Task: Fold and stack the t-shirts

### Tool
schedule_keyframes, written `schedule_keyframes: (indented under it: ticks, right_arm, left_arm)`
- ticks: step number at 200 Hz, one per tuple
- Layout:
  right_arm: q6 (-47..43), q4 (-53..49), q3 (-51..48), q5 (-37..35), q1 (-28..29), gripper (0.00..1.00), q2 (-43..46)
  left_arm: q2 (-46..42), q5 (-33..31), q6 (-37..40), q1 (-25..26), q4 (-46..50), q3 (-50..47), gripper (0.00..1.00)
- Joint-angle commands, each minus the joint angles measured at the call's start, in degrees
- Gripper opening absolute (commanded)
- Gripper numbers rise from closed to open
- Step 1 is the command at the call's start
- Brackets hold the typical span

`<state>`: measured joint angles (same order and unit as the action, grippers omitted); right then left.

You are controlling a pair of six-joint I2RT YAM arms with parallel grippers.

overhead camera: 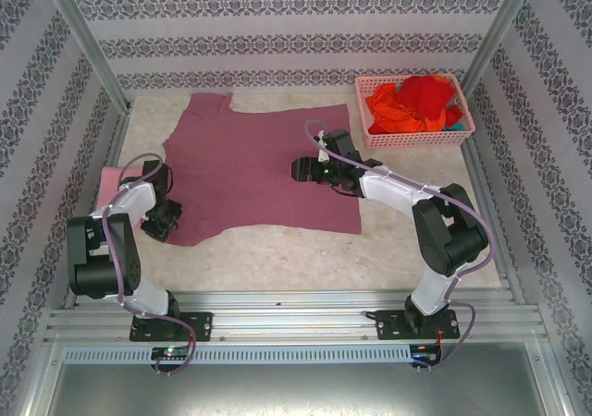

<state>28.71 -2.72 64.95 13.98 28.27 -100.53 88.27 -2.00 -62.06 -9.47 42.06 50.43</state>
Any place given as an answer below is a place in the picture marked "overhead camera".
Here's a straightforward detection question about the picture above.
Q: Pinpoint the aluminium corner post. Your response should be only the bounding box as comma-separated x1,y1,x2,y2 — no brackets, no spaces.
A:
460,0,542,96
39,0,133,115

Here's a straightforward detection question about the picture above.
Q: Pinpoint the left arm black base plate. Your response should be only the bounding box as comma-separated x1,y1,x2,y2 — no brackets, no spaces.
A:
129,312,215,343

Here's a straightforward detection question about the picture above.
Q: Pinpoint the aluminium mounting rail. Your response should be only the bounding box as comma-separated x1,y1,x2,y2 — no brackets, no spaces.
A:
45,289,548,344

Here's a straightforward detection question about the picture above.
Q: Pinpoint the red t-shirt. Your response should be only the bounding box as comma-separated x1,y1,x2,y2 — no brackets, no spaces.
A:
398,76,463,126

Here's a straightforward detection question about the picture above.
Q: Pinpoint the left aluminium corner post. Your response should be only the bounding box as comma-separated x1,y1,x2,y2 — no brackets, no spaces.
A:
39,0,133,115

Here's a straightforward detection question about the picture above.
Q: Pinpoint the folded light pink t-shirt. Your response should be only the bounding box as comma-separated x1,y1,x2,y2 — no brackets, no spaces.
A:
98,165,145,214

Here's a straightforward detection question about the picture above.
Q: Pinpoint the right aluminium corner post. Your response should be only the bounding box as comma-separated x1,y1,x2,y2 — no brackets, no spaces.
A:
460,0,542,96

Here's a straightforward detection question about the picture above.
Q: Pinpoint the pink plastic basket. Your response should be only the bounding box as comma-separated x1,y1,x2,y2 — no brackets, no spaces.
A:
354,73,477,151

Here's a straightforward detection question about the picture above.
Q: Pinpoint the right white camera bracket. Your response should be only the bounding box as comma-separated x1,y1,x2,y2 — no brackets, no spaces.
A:
315,131,331,163

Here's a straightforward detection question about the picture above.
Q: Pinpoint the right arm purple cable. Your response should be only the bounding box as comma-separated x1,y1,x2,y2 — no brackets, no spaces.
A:
304,118,494,373

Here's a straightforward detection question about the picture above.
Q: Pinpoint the mauve t-shirt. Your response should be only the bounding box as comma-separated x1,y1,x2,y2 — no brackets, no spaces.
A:
162,92,364,248

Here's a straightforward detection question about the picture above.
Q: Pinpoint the slotted grey cable duct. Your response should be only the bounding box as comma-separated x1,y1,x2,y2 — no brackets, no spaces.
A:
62,344,413,364

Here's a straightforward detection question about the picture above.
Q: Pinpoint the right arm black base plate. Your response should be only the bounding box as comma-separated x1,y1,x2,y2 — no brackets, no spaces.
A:
366,309,464,342

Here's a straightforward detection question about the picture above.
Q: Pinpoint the red and orange clothes pile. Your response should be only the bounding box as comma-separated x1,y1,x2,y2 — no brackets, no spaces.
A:
365,82,449,135

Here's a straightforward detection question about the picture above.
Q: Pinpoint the grey metal shelf panel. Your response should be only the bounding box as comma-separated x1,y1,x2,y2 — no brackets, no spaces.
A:
27,341,571,416

